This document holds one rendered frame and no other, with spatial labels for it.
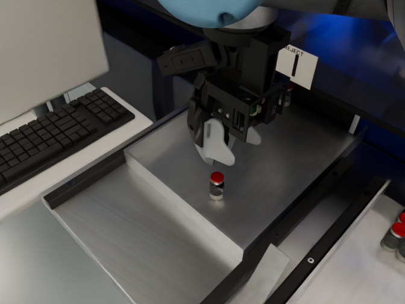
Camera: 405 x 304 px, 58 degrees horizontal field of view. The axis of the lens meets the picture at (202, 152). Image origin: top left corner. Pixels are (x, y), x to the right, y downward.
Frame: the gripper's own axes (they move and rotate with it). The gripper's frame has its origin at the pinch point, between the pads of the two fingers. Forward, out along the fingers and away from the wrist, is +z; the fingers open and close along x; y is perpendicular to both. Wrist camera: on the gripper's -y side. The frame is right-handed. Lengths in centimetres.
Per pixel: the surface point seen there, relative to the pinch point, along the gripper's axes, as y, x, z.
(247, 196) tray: 4.3, 3.4, 9.9
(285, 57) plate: -3.3, 19.9, -4.9
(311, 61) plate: 1.3, 19.9, -6.2
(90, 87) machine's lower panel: -78, 21, 40
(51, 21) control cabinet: -50, 3, 0
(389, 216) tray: 21.9, 15.7, 9.7
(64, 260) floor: -64, -14, 98
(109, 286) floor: -43, -8, 98
